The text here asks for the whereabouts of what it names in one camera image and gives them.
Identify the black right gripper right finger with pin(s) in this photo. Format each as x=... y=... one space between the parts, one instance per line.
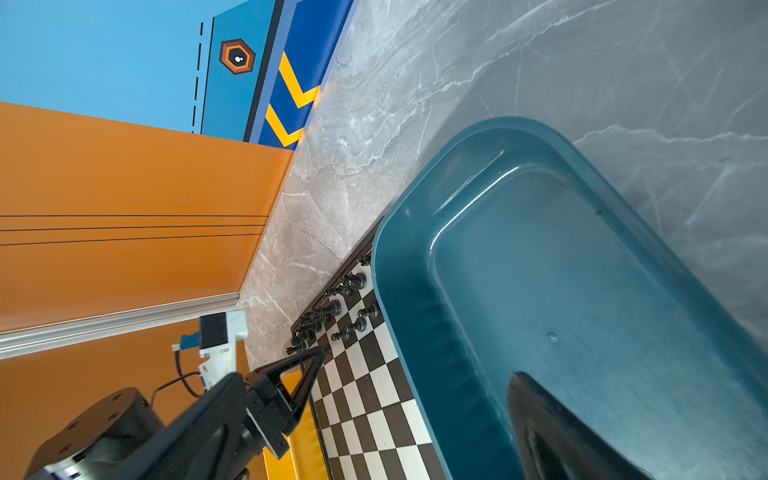
x=553 y=443

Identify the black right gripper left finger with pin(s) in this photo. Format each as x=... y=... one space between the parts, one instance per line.
x=204 y=442

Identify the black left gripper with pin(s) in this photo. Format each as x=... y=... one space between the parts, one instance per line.
x=273 y=411

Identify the black chess piece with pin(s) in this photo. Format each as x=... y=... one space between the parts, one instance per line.
x=355 y=281

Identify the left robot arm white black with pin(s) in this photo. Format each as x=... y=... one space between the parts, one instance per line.
x=97 y=441

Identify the black white chess board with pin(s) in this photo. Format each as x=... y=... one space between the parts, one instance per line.
x=366 y=415

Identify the yellow plastic tray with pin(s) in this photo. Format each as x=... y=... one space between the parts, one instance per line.
x=304 y=460

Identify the teal plastic tray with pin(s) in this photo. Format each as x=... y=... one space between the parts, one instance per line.
x=510 y=260

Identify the aluminium corner post left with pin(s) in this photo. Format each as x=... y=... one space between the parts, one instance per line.
x=37 y=339

